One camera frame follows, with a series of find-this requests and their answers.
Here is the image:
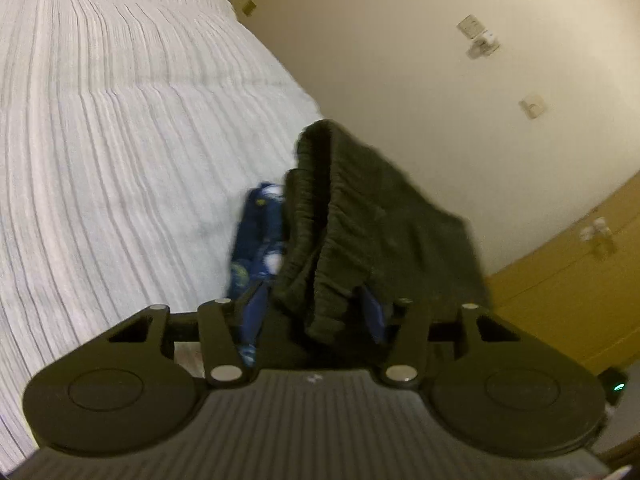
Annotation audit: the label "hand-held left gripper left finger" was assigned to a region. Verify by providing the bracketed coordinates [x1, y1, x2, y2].
[105, 280, 274, 389]

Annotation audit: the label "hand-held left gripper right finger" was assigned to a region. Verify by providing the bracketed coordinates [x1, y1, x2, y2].
[360, 285, 524, 389]

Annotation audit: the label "navy printed fleece garment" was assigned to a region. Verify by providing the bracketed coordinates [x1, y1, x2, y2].
[226, 181, 288, 366]

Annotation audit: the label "black pants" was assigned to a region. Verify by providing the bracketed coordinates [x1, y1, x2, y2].
[257, 119, 493, 371]

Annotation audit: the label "wooden door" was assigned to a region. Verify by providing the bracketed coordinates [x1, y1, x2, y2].
[487, 172, 640, 396]

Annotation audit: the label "white ribbed bed cover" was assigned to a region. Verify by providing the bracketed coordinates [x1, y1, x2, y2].
[0, 0, 323, 463]

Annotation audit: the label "metal door handle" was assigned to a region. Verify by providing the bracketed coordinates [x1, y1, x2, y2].
[579, 217, 615, 260]

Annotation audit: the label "cream wall switch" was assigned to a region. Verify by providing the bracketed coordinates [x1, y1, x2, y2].
[519, 92, 548, 121]

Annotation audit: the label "wall socket with plug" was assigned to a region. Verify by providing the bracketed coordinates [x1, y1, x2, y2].
[456, 14, 501, 60]

